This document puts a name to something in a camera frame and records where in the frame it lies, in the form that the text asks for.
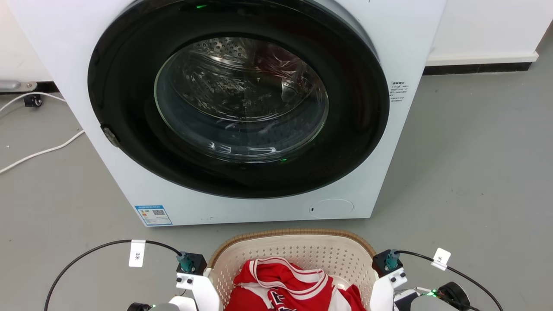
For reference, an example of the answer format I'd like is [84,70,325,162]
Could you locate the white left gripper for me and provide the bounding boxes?
[176,268,224,311]

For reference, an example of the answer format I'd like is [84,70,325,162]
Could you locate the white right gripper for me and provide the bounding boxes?
[369,267,408,311]

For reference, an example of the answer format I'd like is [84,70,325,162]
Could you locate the white basket with woven rim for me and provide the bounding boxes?
[207,228,377,311]

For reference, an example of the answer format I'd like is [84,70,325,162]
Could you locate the red and white jersey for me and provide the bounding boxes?
[224,257,367,311]

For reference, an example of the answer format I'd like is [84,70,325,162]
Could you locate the blue energy label sticker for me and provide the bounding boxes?
[134,205,173,226]

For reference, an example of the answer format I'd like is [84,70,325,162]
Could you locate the round white filter cover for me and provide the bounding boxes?
[309,199,354,219]

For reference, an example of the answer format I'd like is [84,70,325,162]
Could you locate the grey washer door latch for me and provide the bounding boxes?
[101,125,121,148]

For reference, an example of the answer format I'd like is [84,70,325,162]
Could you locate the small text warning sticker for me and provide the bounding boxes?
[390,81,409,103]

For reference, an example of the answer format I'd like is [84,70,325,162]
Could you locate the round black glass washer door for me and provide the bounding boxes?
[88,0,391,199]

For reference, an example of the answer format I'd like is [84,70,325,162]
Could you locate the white front-load washing machine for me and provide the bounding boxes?
[7,0,448,227]

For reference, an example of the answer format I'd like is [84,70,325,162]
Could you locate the white right cable tag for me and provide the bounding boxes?
[431,248,451,272]

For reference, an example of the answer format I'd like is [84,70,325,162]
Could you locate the white cable tag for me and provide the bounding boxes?
[431,248,451,272]
[129,240,146,268]

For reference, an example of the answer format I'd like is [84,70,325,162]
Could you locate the white left cable tag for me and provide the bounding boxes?
[129,240,146,268]

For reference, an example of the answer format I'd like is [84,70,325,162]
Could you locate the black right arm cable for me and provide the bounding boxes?
[397,250,504,311]

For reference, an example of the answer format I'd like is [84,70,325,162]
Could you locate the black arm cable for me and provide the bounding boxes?
[397,250,504,311]
[44,239,183,311]

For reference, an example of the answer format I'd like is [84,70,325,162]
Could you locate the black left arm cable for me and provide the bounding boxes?
[44,239,183,311]

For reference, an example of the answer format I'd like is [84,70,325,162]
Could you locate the white floor cable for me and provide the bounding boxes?
[0,92,66,113]
[0,129,86,175]

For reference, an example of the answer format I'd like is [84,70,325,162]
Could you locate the grey metal floor bracket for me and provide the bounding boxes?
[0,79,38,92]

